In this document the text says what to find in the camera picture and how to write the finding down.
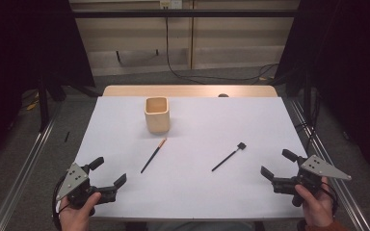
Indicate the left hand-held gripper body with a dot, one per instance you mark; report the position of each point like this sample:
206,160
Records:
73,179

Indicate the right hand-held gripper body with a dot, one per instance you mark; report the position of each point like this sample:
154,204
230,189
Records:
311,176

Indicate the black brush with square head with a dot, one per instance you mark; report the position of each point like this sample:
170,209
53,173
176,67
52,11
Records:
228,158

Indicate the square wooden cup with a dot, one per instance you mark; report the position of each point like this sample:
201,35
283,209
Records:
156,122

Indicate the person's right hand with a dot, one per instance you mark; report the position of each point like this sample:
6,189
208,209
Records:
316,208

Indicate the person's left hand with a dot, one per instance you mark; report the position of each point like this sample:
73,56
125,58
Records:
77,215

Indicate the small black stick on floor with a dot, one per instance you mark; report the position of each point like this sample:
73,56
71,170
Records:
66,137

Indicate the black metal stand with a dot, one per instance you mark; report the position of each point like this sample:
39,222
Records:
43,106
307,96

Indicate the white table mat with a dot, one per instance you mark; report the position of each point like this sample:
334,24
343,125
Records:
189,192

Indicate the yellow floor marker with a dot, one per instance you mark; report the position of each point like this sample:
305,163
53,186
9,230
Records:
32,105

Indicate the dark round table grommet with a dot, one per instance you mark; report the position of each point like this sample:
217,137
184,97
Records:
223,95

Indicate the black curtain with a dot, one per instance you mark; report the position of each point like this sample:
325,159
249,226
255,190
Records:
350,64
29,41

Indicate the wooden table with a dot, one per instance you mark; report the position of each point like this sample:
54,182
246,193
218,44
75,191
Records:
189,90

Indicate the black horizontal bar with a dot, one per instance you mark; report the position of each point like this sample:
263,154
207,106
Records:
186,13

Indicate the metal floor rail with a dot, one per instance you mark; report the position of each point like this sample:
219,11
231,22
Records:
22,173
334,186

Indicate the white wall outlet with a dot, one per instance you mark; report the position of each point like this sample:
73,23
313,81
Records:
171,4

